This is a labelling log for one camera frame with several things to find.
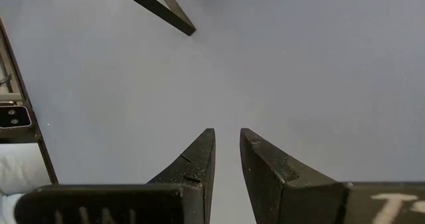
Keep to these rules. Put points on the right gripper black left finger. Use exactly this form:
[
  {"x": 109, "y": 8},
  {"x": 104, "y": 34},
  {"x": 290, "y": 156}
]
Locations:
[{"x": 186, "y": 184}]

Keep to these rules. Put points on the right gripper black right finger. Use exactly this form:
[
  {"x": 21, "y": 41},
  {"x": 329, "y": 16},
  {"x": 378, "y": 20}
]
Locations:
[{"x": 272, "y": 184}]

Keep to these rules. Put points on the white sheet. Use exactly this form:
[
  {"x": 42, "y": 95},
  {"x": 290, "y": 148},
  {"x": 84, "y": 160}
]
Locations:
[{"x": 20, "y": 167}]

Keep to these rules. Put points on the black rig frame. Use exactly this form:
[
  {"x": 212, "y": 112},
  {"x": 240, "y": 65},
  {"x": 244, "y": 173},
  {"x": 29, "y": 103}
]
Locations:
[{"x": 44, "y": 157}]

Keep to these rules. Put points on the wooden shelf on black frame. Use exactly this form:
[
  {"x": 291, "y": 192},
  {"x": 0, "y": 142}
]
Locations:
[{"x": 159, "y": 8}]

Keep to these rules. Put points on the black table-level camera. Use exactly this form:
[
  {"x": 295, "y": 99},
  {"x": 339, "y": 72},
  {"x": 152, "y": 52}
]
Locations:
[{"x": 15, "y": 117}]

